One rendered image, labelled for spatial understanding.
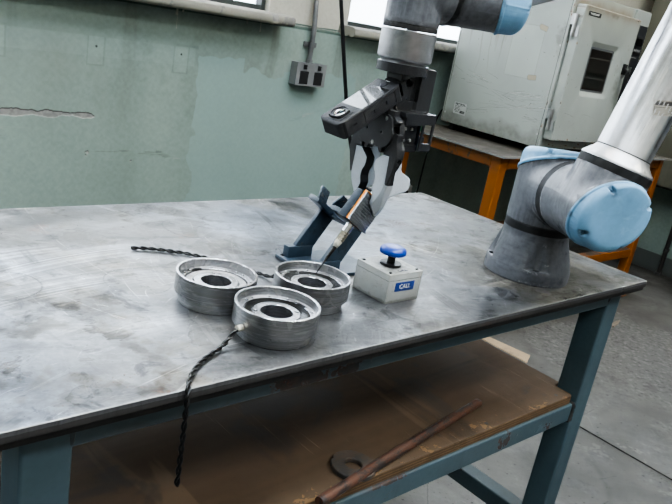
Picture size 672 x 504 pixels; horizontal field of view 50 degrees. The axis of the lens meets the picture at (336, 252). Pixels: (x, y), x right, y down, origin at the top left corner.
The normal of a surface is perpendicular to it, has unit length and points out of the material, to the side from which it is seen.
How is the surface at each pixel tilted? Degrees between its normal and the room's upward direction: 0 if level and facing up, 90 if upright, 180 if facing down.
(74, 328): 0
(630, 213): 97
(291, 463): 0
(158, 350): 0
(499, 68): 90
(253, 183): 90
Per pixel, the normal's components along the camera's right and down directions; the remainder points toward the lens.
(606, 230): 0.18, 0.46
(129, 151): 0.65, 0.34
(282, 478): 0.17, -0.94
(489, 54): -0.74, 0.08
